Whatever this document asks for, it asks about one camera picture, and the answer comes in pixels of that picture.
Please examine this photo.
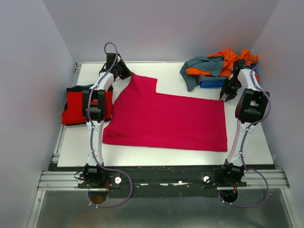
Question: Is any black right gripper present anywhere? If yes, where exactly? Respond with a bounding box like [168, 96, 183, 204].
[219, 77, 241, 102]

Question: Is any crimson pink t-shirt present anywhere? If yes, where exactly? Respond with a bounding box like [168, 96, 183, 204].
[103, 75, 228, 152]

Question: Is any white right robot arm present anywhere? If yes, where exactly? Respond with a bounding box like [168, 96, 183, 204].
[218, 59, 271, 186]

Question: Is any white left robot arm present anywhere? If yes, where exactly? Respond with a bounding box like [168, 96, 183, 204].
[82, 53, 133, 188]

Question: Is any blue plastic bin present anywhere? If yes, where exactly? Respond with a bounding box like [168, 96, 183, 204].
[199, 63, 260, 89]

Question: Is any grey-blue t-shirt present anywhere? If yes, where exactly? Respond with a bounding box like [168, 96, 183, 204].
[180, 56, 233, 92]

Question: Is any folded teal t-shirt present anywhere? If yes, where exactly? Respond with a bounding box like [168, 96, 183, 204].
[77, 84, 94, 88]

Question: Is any orange t-shirt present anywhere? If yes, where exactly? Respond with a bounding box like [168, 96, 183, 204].
[186, 48, 259, 81]

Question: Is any folded red t-shirt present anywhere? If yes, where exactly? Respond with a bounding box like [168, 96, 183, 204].
[61, 87, 113, 125]

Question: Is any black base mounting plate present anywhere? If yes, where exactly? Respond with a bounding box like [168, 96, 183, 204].
[74, 165, 247, 199]

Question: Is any aluminium extrusion rail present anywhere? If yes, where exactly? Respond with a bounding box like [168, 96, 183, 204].
[38, 170, 290, 191]

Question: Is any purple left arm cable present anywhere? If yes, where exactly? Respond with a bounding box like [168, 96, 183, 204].
[85, 42, 133, 209]

